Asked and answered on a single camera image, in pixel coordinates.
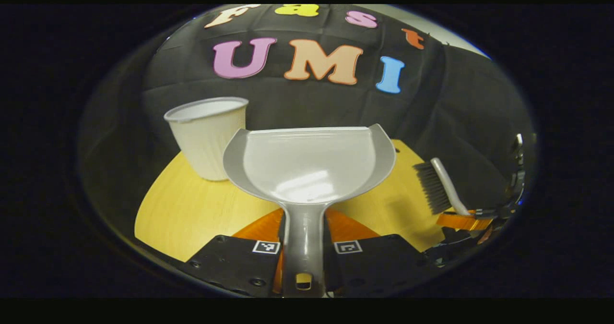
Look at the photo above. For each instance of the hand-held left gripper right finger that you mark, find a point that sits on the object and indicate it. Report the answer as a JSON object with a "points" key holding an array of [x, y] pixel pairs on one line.
{"points": [[374, 261]]}

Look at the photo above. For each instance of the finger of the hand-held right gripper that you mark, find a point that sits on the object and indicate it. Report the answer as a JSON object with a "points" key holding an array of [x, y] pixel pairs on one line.
{"points": [[496, 212], [463, 222]]}

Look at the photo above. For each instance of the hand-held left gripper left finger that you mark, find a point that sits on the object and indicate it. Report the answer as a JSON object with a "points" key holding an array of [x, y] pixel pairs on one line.
{"points": [[230, 264]]}

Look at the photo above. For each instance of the small grey broom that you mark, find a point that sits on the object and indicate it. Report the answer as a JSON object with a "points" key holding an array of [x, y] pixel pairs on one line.
{"points": [[434, 189]]}

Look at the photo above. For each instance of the grey plastic dustpan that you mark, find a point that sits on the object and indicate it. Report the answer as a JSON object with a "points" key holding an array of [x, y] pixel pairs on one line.
{"points": [[307, 165]]}

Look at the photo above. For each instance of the white ribbed garbage bin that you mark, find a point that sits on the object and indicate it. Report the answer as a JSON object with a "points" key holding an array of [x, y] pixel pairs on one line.
{"points": [[206, 141]]}

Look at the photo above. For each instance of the wooden desktop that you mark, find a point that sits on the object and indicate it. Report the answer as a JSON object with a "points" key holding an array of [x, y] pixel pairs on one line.
{"points": [[182, 213]]}

